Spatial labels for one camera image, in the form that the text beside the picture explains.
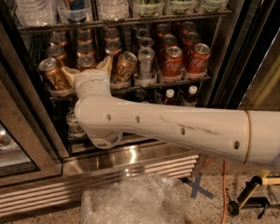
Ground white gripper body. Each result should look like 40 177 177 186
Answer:
74 69 111 99

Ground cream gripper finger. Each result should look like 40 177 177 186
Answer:
96 56 113 77
62 66 80 86

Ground orange can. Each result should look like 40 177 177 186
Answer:
111 51 137 84
77 56 97 72
38 58 71 91

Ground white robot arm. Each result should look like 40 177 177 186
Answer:
62 57 280 173

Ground silver slim can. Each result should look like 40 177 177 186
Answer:
138 48 155 80

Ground front left clear green can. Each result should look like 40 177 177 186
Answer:
66 111 85 137

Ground front left coca-cola can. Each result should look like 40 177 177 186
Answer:
161 46 183 77

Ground coca-cola can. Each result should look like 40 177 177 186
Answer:
161 46 183 77
186 43 211 75

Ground red bull can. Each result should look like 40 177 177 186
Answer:
62 0 90 22

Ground stainless steel fridge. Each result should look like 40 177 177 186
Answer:
0 0 280 217

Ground front right coca-cola can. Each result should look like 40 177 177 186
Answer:
186 43 211 75

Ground left fridge glass door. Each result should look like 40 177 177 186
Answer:
0 61 62 188

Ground left brown bottle white cap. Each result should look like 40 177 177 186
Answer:
163 89 176 105

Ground brown bottle white cap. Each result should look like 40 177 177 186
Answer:
163 89 176 105
184 85 198 106

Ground right brown bottle white cap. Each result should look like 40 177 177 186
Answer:
184 85 198 106

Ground clear plastic wrapped box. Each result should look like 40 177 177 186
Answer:
80 175 188 224

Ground blue tape cross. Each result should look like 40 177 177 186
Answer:
183 175 214 200

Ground yellow black cart stand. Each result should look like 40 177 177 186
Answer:
226 170 280 219

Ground orange cable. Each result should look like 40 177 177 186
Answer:
203 156 229 224

